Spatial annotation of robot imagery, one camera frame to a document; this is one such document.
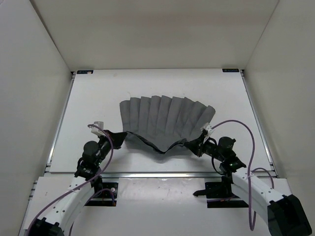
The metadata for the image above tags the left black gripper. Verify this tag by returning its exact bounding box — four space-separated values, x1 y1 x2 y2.
96 128 127 163

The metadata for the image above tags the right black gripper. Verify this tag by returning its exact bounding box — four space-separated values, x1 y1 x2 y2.
185 134 224 162

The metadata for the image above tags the grey pleated skirt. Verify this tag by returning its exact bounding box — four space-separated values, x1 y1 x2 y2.
120 95 216 154

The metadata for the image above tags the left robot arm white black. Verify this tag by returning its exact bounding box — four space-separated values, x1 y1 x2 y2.
25 129 127 236

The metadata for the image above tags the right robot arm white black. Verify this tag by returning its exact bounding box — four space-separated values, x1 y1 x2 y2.
185 137 312 236

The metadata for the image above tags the left blue corner label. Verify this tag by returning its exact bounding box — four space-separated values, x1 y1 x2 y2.
76 70 94 74

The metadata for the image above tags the blue corner label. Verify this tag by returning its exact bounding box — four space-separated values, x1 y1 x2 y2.
76 70 94 74
222 68 239 73

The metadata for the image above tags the right blue corner label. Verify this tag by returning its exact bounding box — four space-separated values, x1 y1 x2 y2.
222 68 239 73

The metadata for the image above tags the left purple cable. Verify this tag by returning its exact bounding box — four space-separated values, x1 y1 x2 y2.
26 124 116 236

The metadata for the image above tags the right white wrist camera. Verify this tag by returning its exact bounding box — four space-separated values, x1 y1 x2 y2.
200 123 214 143

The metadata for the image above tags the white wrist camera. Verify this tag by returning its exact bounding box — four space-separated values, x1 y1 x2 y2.
88 121 105 137
200 123 214 143

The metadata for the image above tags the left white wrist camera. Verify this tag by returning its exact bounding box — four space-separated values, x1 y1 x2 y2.
88 121 105 137

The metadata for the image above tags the aluminium front rail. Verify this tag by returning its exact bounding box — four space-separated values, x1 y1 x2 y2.
98 172 279 179

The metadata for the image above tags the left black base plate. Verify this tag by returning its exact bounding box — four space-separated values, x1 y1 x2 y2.
85 178 119 207

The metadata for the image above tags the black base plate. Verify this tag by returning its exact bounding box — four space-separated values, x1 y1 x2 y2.
85 178 119 207
193 182 248 208

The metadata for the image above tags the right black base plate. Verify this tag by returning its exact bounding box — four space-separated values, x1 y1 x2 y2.
193 182 248 208

